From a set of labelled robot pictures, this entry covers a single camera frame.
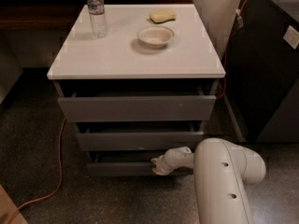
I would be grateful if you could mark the beige bowl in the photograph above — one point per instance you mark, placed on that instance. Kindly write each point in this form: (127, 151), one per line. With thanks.
(155, 37)

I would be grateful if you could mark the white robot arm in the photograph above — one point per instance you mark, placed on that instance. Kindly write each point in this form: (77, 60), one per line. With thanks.
(221, 170)

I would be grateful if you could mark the grey middle drawer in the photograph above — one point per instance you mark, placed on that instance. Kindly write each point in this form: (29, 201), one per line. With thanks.
(153, 135)

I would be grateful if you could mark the dark cabinet on right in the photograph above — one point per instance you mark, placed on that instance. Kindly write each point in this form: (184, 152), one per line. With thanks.
(262, 71)

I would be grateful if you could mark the grey drawer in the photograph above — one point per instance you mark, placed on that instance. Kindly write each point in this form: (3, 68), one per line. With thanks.
(128, 163)
(117, 104)
(153, 135)

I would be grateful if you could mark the grey bottom drawer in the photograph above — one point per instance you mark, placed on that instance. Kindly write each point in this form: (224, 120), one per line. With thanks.
(128, 163)

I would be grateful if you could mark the white wall outlet plate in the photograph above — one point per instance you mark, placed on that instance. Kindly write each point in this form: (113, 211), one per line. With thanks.
(292, 37)

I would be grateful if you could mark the grey top drawer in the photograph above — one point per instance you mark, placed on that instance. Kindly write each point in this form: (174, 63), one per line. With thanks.
(117, 104)

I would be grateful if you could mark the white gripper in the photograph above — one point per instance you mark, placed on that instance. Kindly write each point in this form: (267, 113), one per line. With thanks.
(161, 163)

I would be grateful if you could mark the yellow sponge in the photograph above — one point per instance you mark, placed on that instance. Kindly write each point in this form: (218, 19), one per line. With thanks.
(163, 15)

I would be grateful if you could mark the white top grey drawer cabinet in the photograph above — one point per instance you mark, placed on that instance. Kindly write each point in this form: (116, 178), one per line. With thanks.
(120, 59)

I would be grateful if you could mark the clear plastic water bottle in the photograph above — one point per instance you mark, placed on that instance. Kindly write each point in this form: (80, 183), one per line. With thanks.
(96, 9)

